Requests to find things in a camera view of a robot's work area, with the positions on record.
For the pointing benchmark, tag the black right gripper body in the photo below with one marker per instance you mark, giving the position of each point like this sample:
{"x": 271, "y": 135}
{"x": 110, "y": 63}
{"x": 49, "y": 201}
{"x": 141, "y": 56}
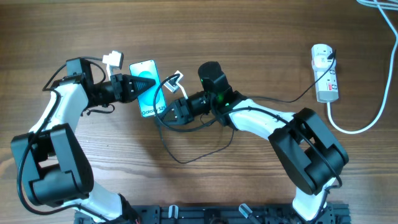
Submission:
{"x": 189, "y": 117}

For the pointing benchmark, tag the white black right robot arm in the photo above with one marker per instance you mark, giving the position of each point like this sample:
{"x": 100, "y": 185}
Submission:
{"x": 309, "y": 153}

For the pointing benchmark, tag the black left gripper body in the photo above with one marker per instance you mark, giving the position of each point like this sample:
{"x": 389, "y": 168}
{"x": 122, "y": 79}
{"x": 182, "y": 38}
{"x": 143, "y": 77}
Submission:
{"x": 117, "y": 88}

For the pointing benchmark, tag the white power strip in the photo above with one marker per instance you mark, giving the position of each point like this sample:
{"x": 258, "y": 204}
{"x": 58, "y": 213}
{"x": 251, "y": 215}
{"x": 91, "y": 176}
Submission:
{"x": 326, "y": 86}

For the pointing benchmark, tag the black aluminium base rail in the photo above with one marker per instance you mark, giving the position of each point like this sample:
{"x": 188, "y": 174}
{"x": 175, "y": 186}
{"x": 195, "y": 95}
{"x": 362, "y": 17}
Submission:
{"x": 271, "y": 213}

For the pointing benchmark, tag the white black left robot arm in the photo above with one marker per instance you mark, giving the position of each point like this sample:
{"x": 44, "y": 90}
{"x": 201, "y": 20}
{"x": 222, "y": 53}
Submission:
{"x": 53, "y": 173}

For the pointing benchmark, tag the white USB charger plug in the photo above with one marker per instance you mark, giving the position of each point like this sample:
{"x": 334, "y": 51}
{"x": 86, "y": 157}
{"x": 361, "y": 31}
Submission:
{"x": 321, "y": 63}

